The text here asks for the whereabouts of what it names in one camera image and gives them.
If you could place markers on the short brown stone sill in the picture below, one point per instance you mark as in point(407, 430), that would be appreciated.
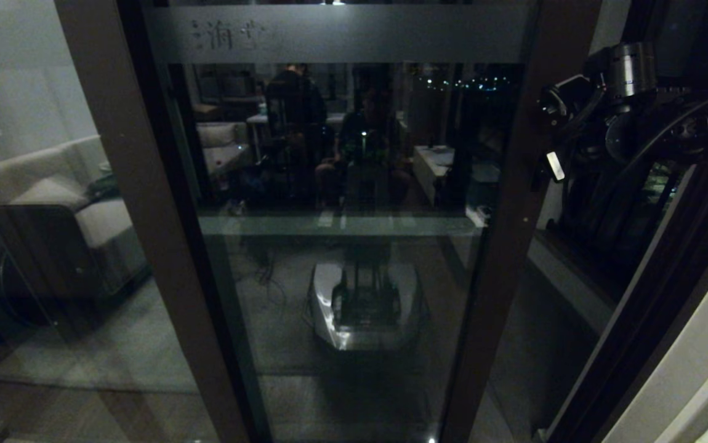
point(575, 271)

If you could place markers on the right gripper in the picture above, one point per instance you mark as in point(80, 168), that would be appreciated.
point(619, 141)

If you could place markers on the grey rug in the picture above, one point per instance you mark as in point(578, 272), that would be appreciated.
point(98, 344)

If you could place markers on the fixed glass panel brown frame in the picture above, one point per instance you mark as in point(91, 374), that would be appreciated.
point(180, 277)

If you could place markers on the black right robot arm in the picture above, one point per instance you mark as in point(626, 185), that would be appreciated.
point(699, 129)

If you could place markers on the sliding glass door brown frame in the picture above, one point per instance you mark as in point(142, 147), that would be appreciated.
point(498, 277)

